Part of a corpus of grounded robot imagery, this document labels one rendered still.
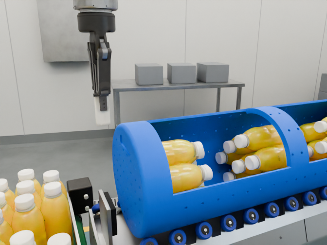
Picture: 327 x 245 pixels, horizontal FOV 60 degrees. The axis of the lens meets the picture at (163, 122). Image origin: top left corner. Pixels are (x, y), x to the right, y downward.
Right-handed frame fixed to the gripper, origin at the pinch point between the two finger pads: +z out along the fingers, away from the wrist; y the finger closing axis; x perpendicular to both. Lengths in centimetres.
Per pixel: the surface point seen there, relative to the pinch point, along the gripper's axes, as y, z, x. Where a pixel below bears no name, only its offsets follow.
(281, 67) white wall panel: -283, 30, 343
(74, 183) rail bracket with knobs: -21.5, 27.8, -5.9
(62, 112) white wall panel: -346, 84, 12
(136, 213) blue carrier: 7.6, 23.2, 4.8
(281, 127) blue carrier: 7.9, 7.6, 45.8
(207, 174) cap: 6.6, 17.8, 24.1
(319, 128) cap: 0, 13, 72
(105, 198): -2.0, 23.4, -0.1
